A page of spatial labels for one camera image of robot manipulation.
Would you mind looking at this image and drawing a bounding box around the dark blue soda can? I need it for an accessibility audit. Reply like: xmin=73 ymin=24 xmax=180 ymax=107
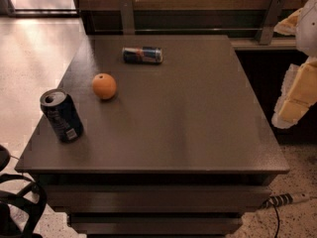
xmin=40 ymin=88 xmax=83 ymax=143

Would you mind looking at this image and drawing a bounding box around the black power cable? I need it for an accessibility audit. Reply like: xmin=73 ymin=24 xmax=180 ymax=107
xmin=261 ymin=198 xmax=281 ymax=238

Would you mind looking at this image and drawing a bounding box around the dark brown drawer cabinet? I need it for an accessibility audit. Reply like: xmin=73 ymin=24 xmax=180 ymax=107
xmin=17 ymin=36 xmax=289 ymax=238

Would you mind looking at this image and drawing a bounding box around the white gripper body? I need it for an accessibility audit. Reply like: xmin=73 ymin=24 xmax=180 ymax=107
xmin=296 ymin=0 xmax=317 ymax=57

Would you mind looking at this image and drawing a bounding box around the red bull can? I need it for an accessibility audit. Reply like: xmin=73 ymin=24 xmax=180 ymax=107
xmin=122 ymin=47 xmax=163 ymax=64

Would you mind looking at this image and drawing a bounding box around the black chair base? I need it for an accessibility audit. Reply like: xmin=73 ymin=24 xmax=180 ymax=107
xmin=0 ymin=144 xmax=48 ymax=238

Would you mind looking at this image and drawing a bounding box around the right metal bracket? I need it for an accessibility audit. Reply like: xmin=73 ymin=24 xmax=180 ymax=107
xmin=256 ymin=0 xmax=286 ymax=44

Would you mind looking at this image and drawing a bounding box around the metal bracket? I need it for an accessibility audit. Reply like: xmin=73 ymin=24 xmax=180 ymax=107
xmin=256 ymin=0 xmax=286 ymax=44
xmin=119 ymin=0 xmax=135 ymax=35

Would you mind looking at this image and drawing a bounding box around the white power strip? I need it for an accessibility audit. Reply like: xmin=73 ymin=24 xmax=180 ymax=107
xmin=262 ymin=192 xmax=310 ymax=208

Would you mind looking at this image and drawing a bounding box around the orange fruit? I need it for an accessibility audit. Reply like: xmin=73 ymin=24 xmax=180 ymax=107
xmin=92 ymin=73 xmax=117 ymax=100

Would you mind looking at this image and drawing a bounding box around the left metal bracket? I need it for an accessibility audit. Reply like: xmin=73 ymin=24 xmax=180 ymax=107
xmin=119 ymin=0 xmax=135 ymax=35

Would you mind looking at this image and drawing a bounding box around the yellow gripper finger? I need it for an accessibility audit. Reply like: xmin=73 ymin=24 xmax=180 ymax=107
xmin=271 ymin=57 xmax=317 ymax=129
xmin=273 ymin=9 xmax=302 ymax=36

